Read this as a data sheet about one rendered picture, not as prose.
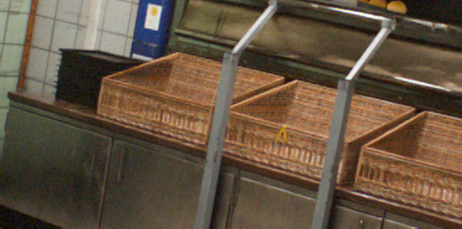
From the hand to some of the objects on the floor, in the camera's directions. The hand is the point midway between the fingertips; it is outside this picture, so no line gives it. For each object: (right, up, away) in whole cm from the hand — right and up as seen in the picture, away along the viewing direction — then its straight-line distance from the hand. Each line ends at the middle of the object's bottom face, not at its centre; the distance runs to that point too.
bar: (+16, -124, -5) cm, 126 cm away
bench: (+42, -129, +4) cm, 135 cm away
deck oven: (+109, -134, +106) cm, 203 cm away
